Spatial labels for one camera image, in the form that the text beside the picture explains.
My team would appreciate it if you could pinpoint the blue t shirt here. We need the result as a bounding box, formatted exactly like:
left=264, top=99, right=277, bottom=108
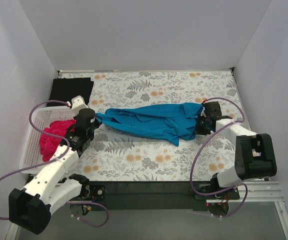
left=97, top=102, right=203, bottom=146

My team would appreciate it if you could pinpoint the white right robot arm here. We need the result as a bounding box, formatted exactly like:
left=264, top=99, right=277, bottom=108
left=191, top=97, right=277, bottom=199

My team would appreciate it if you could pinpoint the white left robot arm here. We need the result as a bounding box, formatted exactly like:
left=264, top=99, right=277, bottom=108
left=9, top=108, right=101, bottom=235

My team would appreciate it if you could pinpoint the crumpled pink t shirt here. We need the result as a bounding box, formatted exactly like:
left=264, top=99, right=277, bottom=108
left=39, top=119, right=76, bottom=162

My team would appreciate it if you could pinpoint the floral patterned tablecloth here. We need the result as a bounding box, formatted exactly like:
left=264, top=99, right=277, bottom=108
left=60, top=71, right=241, bottom=181

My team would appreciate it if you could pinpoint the folded black t shirt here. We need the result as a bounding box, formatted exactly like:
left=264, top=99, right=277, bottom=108
left=49, top=77, right=94, bottom=104

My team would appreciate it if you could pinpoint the white plastic laundry basket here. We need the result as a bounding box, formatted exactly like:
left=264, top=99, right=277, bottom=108
left=19, top=106, right=75, bottom=175

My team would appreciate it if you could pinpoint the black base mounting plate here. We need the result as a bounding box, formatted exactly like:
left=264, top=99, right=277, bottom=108
left=73, top=181, right=240, bottom=212

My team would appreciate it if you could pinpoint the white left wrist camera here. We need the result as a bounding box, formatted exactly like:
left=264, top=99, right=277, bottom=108
left=67, top=95, right=88, bottom=112

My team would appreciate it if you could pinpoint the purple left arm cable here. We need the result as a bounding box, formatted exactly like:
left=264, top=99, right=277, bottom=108
left=0, top=99, right=109, bottom=228

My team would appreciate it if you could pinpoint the aluminium frame rail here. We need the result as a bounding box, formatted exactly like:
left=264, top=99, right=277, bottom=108
left=205, top=181, right=288, bottom=240

